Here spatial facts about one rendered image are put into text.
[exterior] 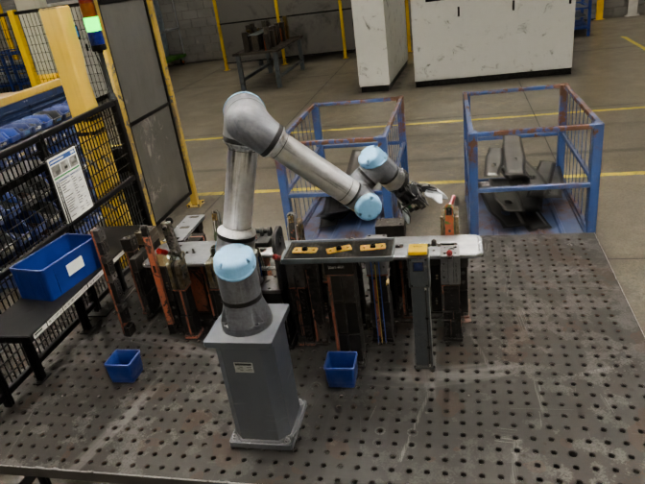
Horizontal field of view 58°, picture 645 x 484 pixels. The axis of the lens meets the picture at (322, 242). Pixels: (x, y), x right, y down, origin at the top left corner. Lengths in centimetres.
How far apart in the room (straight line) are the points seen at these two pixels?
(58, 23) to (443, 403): 226
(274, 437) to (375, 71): 852
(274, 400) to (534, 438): 77
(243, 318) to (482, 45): 856
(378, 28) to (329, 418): 838
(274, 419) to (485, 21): 857
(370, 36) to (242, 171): 834
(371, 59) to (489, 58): 185
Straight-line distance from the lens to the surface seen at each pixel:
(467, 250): 223
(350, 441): 189
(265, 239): 211
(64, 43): 298
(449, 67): 993
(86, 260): 248
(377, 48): 991
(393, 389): 205
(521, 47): 996
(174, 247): 235
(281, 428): 188
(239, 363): 173
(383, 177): 175
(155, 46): 564
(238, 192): 168
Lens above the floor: 202
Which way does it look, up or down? 25 degrees down
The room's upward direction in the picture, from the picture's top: 8 degrees counter-clockwise
